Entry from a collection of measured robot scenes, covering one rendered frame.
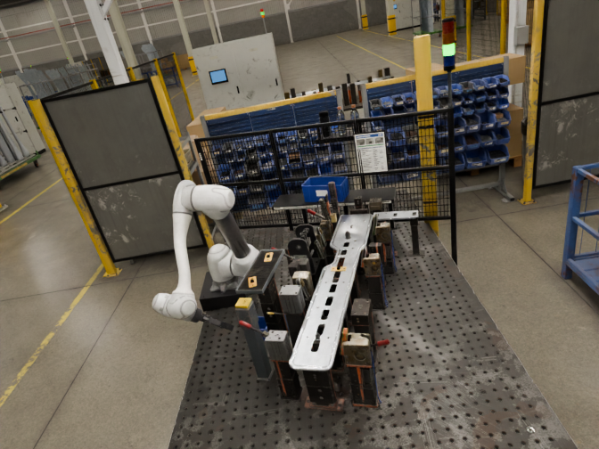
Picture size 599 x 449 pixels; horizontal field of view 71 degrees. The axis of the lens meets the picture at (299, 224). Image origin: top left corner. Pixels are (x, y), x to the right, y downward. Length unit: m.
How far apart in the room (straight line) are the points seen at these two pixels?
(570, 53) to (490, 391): 3.56
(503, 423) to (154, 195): 3.81
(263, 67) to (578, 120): 5.87
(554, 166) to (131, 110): 4.33
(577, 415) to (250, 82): 7.78
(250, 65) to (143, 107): 4.86
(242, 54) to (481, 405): 7.98
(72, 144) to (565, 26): 4.78
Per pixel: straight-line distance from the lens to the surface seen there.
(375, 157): 3.09
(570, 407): 3.06
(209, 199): 2.17
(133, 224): 4.97
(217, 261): 2.67
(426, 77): 2.97
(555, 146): 5.13
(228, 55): 9.09
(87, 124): 4.72
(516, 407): 2.08
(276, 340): 1.87
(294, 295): 2.02
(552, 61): 4.85
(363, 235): 2.61
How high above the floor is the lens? 2.27
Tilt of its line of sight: 26 degrees down
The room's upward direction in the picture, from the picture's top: 12 degrees counter-clockwise
